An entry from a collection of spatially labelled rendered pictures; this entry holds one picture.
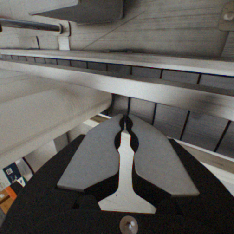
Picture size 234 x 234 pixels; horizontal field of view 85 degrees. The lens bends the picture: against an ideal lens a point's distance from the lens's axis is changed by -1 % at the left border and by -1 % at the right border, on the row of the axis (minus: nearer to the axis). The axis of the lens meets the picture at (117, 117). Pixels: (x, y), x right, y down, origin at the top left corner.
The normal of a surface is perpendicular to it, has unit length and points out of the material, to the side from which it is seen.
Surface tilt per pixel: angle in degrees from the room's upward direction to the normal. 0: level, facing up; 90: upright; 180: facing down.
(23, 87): 90
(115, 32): 0
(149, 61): 0
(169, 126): 0
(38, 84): 90
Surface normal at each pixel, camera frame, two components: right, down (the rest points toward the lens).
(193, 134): -0.55, 0.39
